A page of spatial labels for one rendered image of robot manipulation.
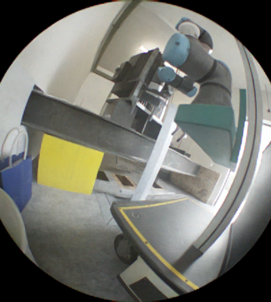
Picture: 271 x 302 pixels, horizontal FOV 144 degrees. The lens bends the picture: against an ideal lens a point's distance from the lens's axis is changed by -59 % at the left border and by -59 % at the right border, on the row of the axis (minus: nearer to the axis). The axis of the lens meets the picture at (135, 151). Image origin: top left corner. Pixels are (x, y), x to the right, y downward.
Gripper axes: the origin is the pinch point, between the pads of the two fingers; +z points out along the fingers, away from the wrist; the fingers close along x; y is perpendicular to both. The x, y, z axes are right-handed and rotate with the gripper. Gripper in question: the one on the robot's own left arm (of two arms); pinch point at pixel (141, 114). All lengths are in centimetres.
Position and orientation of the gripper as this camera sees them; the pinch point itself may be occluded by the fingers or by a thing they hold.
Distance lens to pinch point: 66.5
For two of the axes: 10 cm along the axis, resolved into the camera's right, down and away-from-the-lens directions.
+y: -2.9, -6.0, 7.5
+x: -8.6, -1.7, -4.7
